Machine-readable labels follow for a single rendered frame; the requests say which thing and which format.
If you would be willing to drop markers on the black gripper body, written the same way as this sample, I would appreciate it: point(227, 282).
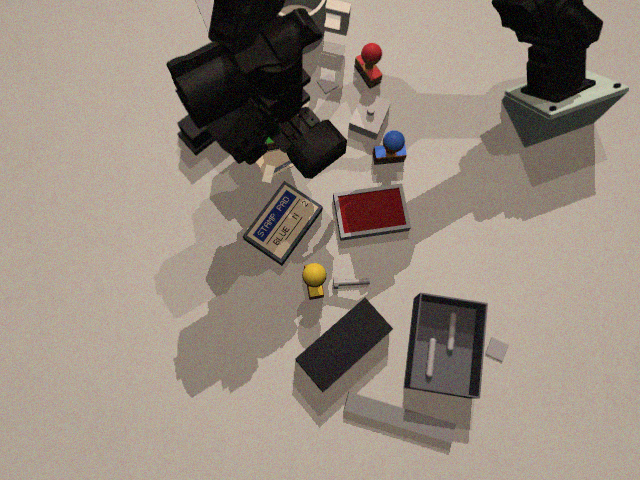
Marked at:
point(313, 146)

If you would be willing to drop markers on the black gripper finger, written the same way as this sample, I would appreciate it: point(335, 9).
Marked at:
point(282, 142)

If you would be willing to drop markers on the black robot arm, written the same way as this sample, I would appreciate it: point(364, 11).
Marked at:
point(251, 44)

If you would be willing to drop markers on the grey mug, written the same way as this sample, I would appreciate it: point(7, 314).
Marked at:
point(317, 10)

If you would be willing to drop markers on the cream inspection card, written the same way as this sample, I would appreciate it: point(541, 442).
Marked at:
point(272, 163)

